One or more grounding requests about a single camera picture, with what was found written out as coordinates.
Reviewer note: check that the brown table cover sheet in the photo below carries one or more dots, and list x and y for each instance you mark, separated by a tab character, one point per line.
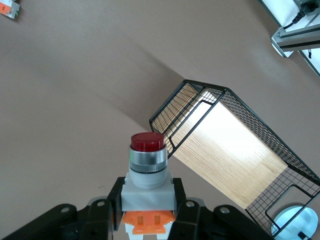
75	100

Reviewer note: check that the silver tipped push button switch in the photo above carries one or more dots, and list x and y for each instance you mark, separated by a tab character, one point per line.
7	10

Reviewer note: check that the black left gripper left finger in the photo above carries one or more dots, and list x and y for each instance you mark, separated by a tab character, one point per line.
62	225

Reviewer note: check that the light wooden board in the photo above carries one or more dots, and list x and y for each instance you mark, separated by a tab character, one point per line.
225	155

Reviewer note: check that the red push button switch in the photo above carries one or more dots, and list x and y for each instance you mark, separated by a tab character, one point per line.
147	175

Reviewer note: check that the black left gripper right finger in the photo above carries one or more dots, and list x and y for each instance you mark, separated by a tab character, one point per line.
212	227

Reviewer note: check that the light blue round plate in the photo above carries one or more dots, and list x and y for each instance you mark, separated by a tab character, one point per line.
300	220

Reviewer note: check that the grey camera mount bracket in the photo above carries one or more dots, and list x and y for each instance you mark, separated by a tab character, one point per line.
287	40

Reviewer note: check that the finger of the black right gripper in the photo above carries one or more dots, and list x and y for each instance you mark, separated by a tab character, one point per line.
305	237

